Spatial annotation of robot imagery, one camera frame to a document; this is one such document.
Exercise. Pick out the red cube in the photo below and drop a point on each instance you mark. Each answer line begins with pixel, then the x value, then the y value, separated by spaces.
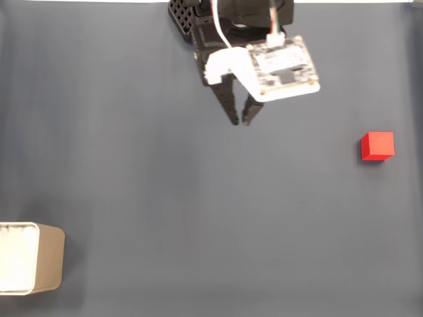
pixel 378 145

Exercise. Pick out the beige square box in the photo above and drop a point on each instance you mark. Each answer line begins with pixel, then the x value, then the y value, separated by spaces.
pixel 49 261

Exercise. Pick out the dark blue-grey table mat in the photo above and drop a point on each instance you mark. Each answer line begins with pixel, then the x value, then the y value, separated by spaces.
pixel 211 198

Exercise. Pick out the white tissue paper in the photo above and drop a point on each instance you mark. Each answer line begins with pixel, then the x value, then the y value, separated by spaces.
pixel 16 257

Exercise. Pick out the white camera board with bracket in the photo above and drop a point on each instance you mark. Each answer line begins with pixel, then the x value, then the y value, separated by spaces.
pixel 284 66

